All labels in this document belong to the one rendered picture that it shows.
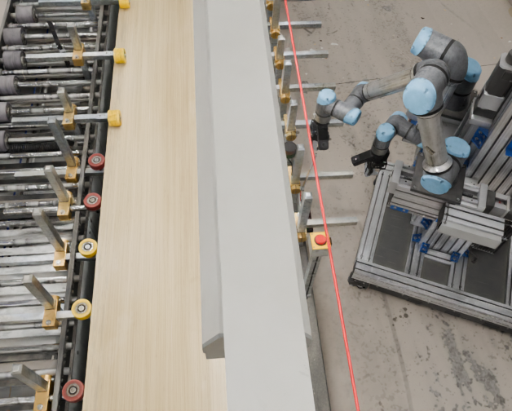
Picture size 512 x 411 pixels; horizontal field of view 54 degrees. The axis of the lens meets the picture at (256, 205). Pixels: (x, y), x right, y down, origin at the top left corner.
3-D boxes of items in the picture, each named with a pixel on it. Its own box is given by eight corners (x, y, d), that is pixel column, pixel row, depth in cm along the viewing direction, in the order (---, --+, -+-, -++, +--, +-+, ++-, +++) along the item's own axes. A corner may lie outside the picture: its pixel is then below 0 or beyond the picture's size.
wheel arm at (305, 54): (326, 54, 284) (328, 48, 281) (328, 58, 282) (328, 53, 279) (238, 57, 281) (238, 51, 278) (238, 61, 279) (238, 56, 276)
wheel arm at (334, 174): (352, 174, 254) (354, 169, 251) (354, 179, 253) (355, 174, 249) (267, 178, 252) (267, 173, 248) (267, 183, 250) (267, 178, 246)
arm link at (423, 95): (462, 176, 212) (447, 63, 178) (449, 201, 205) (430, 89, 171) (434, 172, 219) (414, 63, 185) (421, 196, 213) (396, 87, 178)
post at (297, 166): (293, 201, 264) (304, 143, 223) (294, 206, 262) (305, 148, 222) (287, 201, 264) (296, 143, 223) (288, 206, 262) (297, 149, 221)
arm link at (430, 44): (448, 83, 249) (438, 65, 199) (421, 69, 253) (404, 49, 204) (461, 60, 245) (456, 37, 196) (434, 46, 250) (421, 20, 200)
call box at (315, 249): (325, 240, 198) (328, 231, 191) (328, 257, 194) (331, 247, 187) (307, 241, 197) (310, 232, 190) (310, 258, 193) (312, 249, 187)
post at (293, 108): (289, 160, 276) (297, 98, 235) (289, 165, 274) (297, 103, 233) (282, 161, 276) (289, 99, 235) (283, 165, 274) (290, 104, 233)
